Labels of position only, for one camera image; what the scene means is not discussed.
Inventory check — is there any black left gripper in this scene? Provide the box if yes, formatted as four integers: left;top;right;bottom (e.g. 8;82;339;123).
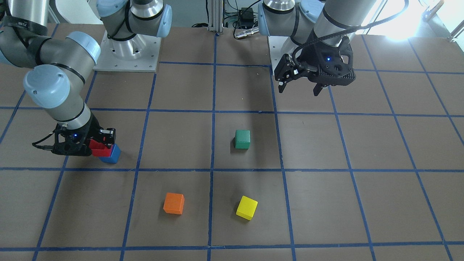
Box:
274;54;327;96

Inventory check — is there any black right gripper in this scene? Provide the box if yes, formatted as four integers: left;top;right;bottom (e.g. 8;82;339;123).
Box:
86;115;116;148

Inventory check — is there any red wooden block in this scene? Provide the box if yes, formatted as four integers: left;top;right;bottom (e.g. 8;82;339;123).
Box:
88;140;112;157

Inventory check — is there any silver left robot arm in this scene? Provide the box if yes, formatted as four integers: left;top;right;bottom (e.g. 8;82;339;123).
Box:
257;0;374;96

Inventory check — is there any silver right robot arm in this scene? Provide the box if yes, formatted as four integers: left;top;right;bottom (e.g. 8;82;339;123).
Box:
1;0;172;156

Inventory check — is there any blue wooden block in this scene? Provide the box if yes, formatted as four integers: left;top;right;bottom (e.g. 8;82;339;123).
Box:
98;144;121;165

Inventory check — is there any green wooden block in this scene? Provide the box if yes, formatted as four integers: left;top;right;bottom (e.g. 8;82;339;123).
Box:
234;129;251;150

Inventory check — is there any orange wooden block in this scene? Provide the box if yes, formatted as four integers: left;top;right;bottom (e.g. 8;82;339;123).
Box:
163;192;185;215

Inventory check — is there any yellow wooden block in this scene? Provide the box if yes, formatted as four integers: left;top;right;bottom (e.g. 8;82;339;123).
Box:
236;195;258;221

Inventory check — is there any black power adapter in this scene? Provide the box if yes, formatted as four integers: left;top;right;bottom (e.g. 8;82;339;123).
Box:
239;7;254;28

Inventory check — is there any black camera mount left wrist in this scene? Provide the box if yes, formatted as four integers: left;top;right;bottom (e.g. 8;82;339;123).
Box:
297;36;356;86

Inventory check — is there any black camera mount wrist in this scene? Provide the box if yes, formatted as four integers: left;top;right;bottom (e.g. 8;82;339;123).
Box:
297;36;356;86
32;123;92;157

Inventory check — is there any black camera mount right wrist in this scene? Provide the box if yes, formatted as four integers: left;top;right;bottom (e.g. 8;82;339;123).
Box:
32;123;92;157

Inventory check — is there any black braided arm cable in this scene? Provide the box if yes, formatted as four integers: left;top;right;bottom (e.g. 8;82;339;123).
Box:
293;0;410;66

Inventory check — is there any aluminium extrusion post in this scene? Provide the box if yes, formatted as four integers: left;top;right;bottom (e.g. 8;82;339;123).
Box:
206;0;225;35

